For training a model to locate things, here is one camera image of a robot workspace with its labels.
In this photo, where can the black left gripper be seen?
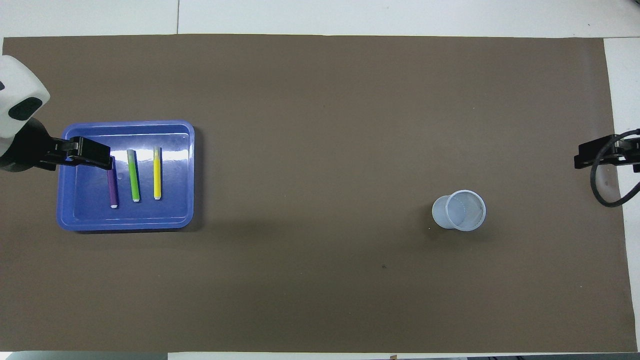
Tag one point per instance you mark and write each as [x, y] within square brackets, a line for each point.
[30, 150]

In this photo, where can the purple pen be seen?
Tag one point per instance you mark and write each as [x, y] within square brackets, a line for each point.
[113, 187]

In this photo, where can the green pen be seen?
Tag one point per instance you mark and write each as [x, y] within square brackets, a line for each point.
[133, 175]

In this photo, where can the yellow pen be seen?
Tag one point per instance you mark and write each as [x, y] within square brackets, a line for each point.
[157, 175]

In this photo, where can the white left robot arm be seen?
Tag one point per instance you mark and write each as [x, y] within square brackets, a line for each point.
[17, 90]

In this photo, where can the blue plastic tray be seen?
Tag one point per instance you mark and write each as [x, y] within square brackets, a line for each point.
[170, 210]

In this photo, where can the pale blue mesh pen cup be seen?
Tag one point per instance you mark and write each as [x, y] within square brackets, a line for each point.
[457, 212]

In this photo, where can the brown table mat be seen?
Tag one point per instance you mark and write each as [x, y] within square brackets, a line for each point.
[320, 125]

